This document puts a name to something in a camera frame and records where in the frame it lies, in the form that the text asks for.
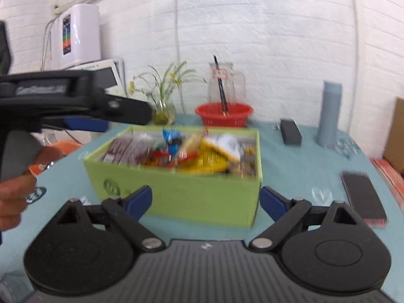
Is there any clear glass jug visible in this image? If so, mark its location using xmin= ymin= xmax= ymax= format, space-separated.
xmin=207 ymin=62 xmax=247 ymax=106

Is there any green cardboard box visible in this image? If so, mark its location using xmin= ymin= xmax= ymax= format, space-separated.
xmin=84 ymin=125 xmax=263 ymax=228

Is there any red plastic basket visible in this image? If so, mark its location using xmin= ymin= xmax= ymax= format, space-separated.
xmin=195 ymin=103 xmax=254 ymax=127

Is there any person's left hand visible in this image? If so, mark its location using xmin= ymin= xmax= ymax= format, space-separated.
xmin=0 ymin=147 xmax=64 ymax=232

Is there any yellow snack packet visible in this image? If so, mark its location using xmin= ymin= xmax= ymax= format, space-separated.
xmin=180 ymin=134 xmax=242 ymax=174

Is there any orange plastic object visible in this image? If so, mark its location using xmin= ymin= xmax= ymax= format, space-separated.
xmin=28 ymin=141 xmax=83 ymax=177

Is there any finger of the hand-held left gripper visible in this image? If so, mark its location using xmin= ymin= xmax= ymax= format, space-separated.
xmin=62 ymin=93 xmax=156 ymax=133

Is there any small black box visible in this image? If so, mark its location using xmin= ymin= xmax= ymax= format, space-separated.
xmin=280 ymin=119 xmax=302 ymax=146

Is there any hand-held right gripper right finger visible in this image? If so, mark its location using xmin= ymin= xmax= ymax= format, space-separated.
xmin=249 ymin=186 xmax=363 ymax=254

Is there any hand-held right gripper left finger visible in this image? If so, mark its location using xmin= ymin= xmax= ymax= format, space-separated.
xmin=52 ymin=186 xmax=166 ymax=253

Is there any smartphone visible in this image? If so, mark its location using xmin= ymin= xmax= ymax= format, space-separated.
xmin=341 ymin=171 xmax=388 ymax=229

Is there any grey cylindrical bottle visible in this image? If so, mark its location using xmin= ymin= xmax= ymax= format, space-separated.
xmin=314 ymin=80 xmax=343 ymax=147

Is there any teal printed tablecloth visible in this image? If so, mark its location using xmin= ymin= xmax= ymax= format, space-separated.
xmin=0 ymin=114 xmax=404 ymax=303

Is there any brown cardboard box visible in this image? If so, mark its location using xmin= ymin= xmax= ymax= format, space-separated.
xmin=383 ymin=97 xmax=404 ymax=174

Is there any white water dispenser with screen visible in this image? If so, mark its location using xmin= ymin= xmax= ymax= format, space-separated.
xmin=66 ymin=57 xmax=127 ymax=98

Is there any green plant in glass vase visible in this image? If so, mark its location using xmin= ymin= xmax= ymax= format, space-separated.
xmin=129 ymin=61 xmax=207 ymax=125

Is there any white wall water purifier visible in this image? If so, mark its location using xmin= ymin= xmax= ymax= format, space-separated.
xmin=50 ymin=4 xmax=102 ymax=70

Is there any heap of mixed snack packs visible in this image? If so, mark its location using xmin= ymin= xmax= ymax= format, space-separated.
xmin=103 ymin=128 xmax=258 ymax=177

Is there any black straw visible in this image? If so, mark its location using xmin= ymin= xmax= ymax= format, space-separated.
xmin=213 ymin=55 xmax=230 ymax=116

